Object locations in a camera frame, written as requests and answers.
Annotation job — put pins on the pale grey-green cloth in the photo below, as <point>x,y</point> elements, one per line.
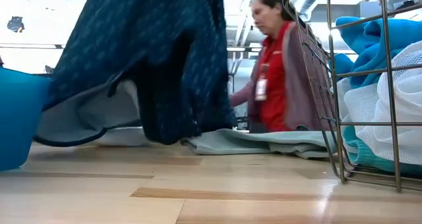
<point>250,141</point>

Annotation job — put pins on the navy patterned cloth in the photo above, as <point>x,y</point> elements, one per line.
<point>171,52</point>

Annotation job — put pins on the turquoise cloth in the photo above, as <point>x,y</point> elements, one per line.
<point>362,155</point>

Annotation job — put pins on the bright blue fleece cloth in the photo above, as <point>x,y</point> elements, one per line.
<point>379,43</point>

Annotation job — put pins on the white mesh cloth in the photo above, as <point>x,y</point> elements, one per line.
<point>409,118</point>

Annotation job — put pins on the white id badge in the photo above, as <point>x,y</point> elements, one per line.
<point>261,89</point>

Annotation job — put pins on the person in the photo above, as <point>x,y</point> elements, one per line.
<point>273,112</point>

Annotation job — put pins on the black ceiling lamp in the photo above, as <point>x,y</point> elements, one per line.
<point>15,24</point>

